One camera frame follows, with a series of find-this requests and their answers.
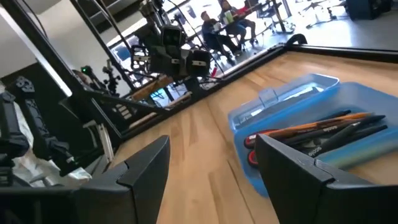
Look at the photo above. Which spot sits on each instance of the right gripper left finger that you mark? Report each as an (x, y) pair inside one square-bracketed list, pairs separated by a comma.
[(140, 186)]

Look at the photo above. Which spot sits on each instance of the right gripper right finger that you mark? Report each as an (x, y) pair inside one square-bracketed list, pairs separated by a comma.
[(295, 186)]

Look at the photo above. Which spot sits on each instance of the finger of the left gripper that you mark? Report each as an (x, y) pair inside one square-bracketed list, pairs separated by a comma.
[(200, 70), (161, 67)]

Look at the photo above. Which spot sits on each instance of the white pen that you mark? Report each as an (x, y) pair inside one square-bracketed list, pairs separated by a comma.
[(252, 140)]

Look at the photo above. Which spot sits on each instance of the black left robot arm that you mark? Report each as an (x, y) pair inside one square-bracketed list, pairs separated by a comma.
[(152, 28)]

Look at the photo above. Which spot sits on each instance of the black jointed mount arm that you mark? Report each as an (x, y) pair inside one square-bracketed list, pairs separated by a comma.
[(40, 130)]

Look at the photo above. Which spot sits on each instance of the blue plastic supply box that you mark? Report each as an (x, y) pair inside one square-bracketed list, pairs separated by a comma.
[(311, 99)]

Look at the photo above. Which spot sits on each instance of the black box-shaped object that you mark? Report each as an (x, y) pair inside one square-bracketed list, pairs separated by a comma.
[(367, 7)]

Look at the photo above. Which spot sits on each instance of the red bottle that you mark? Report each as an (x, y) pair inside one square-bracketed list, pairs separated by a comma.
[(214, 72)]

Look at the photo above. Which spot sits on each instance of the wooden board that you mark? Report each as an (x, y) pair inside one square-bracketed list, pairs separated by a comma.
[(152, 87)]

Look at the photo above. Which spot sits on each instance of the person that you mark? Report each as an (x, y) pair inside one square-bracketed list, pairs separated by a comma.
[(225, 6), (211, 31)]

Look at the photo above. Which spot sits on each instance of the green cup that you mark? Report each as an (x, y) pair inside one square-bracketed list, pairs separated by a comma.
[(229, 17)]

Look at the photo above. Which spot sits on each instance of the orange and black pen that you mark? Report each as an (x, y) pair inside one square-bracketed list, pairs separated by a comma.
[(311, 126)]

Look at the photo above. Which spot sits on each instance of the black office chair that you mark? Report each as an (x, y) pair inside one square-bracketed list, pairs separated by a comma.
[(275, 14)]

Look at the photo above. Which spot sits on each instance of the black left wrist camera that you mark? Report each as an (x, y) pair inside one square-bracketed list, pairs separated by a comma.
[(172, 35)]

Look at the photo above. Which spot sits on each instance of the black camera on tripod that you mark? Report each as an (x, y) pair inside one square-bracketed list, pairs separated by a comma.
[(109, 77)]

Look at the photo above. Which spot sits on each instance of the black frame corner bracket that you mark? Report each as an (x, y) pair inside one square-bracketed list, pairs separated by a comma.
[(290, 37)]

